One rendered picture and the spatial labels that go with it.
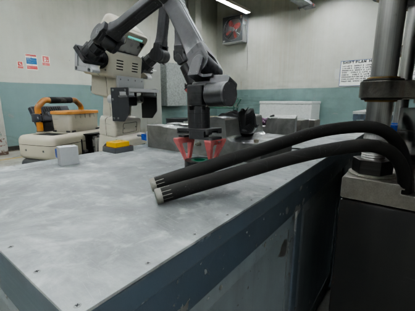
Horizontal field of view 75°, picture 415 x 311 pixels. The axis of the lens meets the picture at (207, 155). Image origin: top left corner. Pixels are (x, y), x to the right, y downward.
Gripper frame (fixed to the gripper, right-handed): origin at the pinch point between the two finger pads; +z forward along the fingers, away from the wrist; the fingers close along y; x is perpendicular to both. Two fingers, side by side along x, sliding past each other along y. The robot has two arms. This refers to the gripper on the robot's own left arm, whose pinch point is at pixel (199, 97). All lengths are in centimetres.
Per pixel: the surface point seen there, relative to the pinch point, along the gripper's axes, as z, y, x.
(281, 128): 33, -21, -36
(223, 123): 22, -61, -25
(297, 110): 42, 627, -15
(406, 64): 31, 10, -94
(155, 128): 11, -52, 3
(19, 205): 22, -111, 1
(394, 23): 19, -62, -75
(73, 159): 13, -83, 15
